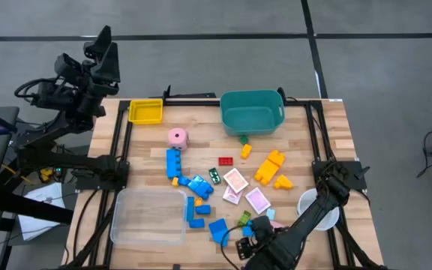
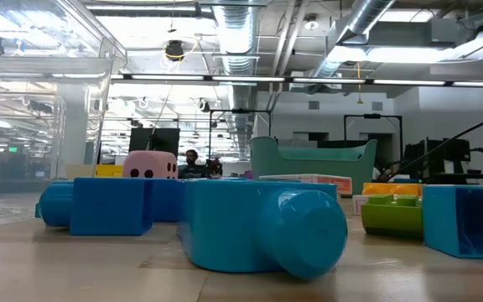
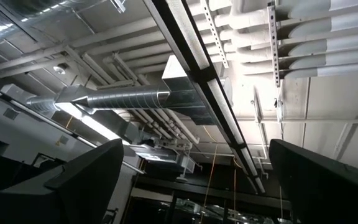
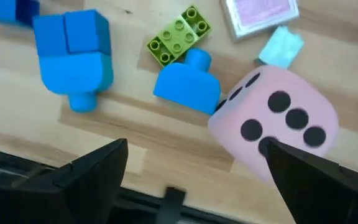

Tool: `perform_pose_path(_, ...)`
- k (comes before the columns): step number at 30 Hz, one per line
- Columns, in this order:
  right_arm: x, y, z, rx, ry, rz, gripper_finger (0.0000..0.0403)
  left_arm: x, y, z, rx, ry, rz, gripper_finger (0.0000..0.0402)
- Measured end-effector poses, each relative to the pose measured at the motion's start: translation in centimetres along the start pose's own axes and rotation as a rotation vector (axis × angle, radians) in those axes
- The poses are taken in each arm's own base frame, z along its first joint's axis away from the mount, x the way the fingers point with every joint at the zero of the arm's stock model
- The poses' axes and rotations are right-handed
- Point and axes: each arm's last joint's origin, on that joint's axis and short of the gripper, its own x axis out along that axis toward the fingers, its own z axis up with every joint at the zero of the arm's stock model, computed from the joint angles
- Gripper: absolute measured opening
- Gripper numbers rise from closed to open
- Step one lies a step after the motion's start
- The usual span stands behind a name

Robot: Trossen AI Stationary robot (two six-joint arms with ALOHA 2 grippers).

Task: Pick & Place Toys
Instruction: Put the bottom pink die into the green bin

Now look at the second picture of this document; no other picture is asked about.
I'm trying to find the yellow plastic basket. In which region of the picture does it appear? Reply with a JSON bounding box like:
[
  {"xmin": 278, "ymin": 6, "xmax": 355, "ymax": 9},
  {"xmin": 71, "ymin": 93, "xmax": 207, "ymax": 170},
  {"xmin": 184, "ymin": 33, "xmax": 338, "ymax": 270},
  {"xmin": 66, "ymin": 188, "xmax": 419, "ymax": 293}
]
[{"xmin": 93, "ymin": 164, "xmax": 124, "ymax": 179}]

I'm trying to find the lime green toy block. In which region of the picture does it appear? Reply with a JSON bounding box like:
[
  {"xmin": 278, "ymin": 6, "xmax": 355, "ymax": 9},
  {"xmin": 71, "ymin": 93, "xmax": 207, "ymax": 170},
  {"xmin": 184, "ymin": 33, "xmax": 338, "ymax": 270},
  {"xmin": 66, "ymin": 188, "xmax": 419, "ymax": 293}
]
[{"xmin": 360, "ymin": 193, "xmax": 425, "ymax": 240}]

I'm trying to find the person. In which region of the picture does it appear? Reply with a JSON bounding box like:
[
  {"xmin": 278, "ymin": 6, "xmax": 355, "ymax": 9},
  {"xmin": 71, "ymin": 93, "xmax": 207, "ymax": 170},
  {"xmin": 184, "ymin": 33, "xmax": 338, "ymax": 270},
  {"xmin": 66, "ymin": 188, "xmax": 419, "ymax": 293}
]
[{"xmin": 177, "ymin": 148, "xmax": 209, "ymax": 180}]

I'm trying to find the clear plastic container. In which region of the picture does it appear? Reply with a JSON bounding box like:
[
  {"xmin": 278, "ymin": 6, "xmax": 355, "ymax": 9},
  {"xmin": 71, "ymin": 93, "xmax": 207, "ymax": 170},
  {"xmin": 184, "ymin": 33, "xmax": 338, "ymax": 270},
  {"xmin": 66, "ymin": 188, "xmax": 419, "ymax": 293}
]
[{"xmin": 0, "ymin": 0, "xmax": 127, "ymax": 230}]

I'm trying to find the ceiling light strip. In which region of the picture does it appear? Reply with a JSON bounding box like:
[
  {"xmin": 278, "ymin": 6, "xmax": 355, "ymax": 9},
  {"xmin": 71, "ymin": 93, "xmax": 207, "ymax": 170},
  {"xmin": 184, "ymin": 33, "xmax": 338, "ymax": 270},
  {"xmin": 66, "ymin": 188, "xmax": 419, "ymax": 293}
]
[{"xmin": 111, "ymin": 73, "xmax": 483, "ymax": 88}]

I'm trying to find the blue single-stud toy block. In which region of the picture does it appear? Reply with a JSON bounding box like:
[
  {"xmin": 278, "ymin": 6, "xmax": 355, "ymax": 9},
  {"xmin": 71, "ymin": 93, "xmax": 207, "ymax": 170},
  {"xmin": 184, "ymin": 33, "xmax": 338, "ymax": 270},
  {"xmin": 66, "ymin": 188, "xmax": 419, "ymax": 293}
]
[{"xmin": 177, "ymin": 179, "xmax": 349, "ymax": 281}]

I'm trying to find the blue two-stud toy block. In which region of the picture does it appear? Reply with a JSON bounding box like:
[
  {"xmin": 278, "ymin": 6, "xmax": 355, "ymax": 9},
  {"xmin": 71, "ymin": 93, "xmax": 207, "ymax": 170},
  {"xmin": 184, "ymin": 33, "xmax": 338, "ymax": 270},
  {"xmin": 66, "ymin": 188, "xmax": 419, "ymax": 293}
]
[{"xmin": 421, "ymin": 184, "xmax": 483, "ymax": 259}]

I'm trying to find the teal plastic bin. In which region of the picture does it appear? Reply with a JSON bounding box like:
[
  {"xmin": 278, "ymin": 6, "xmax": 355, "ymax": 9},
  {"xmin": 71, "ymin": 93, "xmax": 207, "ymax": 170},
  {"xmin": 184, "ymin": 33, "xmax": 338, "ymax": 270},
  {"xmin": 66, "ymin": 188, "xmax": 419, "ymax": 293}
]
[{"xmin": 248, "ymin": 136, "xmax": 379, "ymax": 196}]

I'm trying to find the black computer monitor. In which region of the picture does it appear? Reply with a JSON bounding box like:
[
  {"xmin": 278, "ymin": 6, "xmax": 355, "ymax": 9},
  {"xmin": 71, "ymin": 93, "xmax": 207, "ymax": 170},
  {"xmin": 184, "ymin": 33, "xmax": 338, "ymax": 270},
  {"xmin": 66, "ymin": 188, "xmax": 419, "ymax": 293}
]
[{"xmin": 128, "ymin": 127, "xmax": 181, "ymax": 159}]

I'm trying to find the bright ceiling light panel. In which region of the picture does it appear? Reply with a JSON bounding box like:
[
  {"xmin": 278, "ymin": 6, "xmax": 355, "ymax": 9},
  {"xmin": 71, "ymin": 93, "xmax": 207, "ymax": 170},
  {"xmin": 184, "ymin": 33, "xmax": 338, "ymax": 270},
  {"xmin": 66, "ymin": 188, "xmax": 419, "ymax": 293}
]
[{"xmin": 329, "ymin": 44, "xmax": 483, "ymax": 64}]

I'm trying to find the yellow hanging cord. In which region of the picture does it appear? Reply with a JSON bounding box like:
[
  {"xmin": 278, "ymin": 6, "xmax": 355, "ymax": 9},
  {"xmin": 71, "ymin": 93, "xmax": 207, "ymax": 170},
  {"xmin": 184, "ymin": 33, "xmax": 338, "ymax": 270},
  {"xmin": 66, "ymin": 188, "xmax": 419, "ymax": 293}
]
[{"xmin": 355, "ymin": 61, "xmax": 364, "ymax": 105}]

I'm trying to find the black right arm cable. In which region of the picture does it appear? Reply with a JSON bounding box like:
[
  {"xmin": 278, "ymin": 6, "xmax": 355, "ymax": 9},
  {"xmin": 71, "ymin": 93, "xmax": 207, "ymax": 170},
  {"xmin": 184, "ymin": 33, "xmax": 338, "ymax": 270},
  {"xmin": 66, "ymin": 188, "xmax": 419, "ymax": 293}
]
[{"xmin": 386, "ymin": 107, "xmax": 483, "ymax": 184}]

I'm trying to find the black overhead camera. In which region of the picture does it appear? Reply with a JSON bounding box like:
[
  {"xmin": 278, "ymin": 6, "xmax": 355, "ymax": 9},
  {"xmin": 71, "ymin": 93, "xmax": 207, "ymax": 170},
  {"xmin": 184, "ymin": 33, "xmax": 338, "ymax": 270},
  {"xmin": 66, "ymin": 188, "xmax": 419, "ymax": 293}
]
[{"xmin": 164, "ymin": 39, "xmax": 186, "ymax": 62}]

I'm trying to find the pink foam die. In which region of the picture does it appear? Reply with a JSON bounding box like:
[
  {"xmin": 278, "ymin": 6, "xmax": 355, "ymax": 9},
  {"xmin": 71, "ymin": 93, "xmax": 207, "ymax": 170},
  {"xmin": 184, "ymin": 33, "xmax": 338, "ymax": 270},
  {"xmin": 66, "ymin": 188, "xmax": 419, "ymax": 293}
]
[{"xmin": 122, "ymin": 150, "xmax": 179, "ymax": 180}]

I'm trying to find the distant robot station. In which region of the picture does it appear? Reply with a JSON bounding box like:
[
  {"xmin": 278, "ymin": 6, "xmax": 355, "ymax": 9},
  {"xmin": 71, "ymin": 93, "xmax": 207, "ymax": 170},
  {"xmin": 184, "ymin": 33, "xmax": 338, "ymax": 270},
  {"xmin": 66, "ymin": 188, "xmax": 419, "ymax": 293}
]
[{"xmin": 402, "ymin": 137, "xmax": 483, "ymax": 186}]

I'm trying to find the square blue toy block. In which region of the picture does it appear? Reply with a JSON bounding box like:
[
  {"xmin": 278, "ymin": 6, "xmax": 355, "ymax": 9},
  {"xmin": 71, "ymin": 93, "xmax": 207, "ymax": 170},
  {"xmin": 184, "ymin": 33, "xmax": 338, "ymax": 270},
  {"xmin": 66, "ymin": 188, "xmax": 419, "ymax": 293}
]
[{"xmin": 34, "ymin": 176, "xmax": 155, "ymax": 237}]

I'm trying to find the black frame stand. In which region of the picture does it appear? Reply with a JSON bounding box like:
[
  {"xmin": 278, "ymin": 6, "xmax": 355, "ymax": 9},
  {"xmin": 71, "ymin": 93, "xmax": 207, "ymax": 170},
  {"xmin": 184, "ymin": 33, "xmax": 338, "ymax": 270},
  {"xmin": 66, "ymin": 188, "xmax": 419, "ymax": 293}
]
[
  {"xmin": 207, "ymin": 107, "xmax": 273, "ymax": 160},
  {"xmin": 343, "ymin": 112, "xmax": 404, "ymax": 169}
]

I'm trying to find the large yellow toy block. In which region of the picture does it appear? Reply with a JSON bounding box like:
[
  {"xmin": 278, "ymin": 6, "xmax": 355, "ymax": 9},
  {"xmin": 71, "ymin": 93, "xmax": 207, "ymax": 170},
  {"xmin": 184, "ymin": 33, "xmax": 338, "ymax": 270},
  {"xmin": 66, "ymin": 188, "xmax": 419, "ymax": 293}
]
[{"xmin": 361, "ymin": 182, "xmax": 426, "ymax": 197}]

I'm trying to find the silver ventilation duct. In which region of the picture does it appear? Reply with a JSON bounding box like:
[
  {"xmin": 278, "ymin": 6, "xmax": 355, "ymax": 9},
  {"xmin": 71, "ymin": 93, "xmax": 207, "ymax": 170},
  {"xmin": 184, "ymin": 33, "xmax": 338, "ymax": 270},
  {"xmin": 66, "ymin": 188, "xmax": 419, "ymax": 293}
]
[
  {"xmin": 210, "ymin": 0, "xmax": 264, "ymax": 160},
  {"xmin": 308, "ymin": 0, "xmax": 397, "ymax": 81}
]

